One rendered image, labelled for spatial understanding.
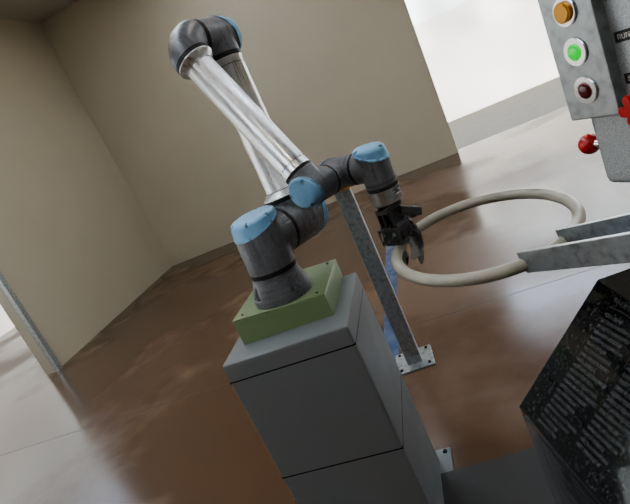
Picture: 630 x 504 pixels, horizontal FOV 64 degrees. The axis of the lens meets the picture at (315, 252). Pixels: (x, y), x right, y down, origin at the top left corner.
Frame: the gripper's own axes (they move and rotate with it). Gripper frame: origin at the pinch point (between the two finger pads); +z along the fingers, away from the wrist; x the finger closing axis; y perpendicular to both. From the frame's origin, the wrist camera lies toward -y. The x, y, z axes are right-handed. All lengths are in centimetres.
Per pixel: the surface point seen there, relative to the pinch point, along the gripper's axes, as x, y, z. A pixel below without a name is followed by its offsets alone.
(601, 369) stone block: 54, 29, 10
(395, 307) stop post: -66, -60, 61
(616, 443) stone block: 58, 43, 14
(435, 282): 21.5, 24.4, -7.2
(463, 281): 28.3, 23.9, -7.1
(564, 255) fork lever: 51, 23, -12
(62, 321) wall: -525, -48, 87
